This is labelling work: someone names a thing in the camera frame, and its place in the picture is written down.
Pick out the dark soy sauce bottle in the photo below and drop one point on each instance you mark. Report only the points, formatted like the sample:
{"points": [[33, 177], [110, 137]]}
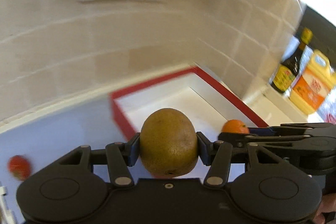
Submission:
{"points": [[289, 68]]}

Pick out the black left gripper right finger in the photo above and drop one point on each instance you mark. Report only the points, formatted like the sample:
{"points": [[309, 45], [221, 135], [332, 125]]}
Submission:
{"points": [[263, 187]]}

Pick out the red strawberry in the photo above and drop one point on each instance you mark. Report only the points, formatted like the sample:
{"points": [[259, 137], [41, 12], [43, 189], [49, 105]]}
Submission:
{"points": [[19, 167]]}

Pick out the red white box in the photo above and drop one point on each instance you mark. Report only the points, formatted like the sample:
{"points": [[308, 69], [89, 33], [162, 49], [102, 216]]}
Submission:
{"points": [[205, 101]]}

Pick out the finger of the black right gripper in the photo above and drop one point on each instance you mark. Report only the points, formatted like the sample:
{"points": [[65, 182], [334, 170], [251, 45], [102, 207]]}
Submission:
{"points": [[242, 142], [292, 129]]}

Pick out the large brown kiwi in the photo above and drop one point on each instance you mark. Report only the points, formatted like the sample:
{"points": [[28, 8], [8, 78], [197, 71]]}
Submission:
{"points": [[168, 144]]}

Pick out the yellow oil jug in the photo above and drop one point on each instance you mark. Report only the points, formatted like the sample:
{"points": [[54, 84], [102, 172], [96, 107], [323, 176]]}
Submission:
{"points": [[314, 84]]}

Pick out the person's right hand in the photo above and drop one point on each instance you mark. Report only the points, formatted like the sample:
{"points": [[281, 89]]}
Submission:
{"points": [[328, 205]]}

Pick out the mandarin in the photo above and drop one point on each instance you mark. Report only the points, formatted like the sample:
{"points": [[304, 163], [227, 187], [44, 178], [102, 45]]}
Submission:
{"points": [[235, 126]]}

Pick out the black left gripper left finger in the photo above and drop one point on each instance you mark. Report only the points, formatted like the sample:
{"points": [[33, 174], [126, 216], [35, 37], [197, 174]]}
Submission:
{"points": [[77, 187]]}

